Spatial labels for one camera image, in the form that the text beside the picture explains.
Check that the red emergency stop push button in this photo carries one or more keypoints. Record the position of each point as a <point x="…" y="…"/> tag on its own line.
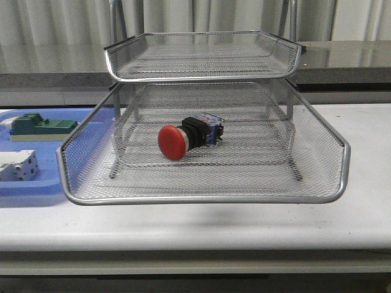
<point x="197" y="131"/>

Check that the grey stone counter ledge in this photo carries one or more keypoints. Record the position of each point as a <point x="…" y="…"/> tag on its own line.
<point x="330" y="66"/>

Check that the white circuit breaker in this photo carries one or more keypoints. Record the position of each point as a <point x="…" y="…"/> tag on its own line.
<point x="18" y="165"/>

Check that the blue plastic tray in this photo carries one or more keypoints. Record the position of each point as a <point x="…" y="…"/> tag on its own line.
<point x="47" y="179"/>

